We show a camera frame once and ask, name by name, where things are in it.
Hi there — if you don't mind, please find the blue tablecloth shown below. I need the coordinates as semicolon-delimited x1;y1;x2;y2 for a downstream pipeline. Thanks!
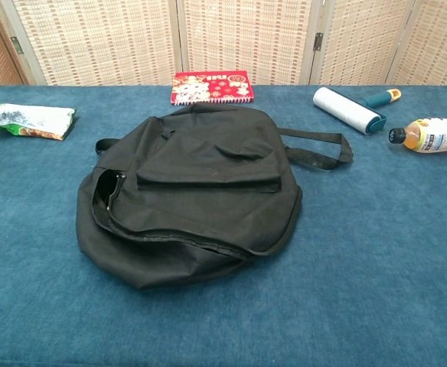
0;83;447;367

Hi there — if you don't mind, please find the black fabric backpack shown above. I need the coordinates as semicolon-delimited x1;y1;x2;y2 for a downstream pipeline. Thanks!
75;102;354;291

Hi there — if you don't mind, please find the teal handled lint roller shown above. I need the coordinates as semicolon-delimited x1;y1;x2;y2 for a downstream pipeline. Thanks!
312;86;403;136

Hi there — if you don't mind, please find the red patterned box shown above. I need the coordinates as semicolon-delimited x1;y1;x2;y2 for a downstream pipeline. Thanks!
169;70;256;106

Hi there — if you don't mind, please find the tea bottle with black cap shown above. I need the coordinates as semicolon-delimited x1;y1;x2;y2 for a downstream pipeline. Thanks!
387;117;447;154

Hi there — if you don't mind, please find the green white snack packet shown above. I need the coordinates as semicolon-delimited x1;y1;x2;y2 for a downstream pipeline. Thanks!
0;100;77;141

